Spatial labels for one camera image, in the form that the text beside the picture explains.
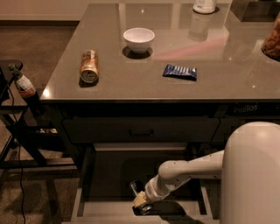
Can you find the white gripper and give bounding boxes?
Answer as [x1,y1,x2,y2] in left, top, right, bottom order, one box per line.
[133,175,170,207]

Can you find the blue silver redbull can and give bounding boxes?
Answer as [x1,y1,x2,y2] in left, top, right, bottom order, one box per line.
[129,180,153,215]

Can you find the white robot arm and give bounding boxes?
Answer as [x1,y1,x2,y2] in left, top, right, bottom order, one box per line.
[134,122,280,224]

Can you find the open middle drawer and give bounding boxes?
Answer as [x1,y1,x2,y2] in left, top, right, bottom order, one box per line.
[64,147,220,224]

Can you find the closed top drawer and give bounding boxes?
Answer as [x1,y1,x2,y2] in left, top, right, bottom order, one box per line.
[62,117,220,144]

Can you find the orange soda can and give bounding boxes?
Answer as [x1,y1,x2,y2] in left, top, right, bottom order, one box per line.
[80,50,99,83]

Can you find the dark side table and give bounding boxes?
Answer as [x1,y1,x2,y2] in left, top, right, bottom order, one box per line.
[0,59,75,174]

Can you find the blue snack packet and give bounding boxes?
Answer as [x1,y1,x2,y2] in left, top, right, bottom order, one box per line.
[163,64,197,81]

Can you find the dark cola bottle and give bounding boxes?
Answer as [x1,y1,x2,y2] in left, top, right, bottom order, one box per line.
[8,64,45,117]

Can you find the white ceramic bowl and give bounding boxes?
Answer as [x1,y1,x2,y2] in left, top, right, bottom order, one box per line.
[123,28,155,53]

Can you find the black cable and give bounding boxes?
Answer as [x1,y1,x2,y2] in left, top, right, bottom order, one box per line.
[7,84,28,224]

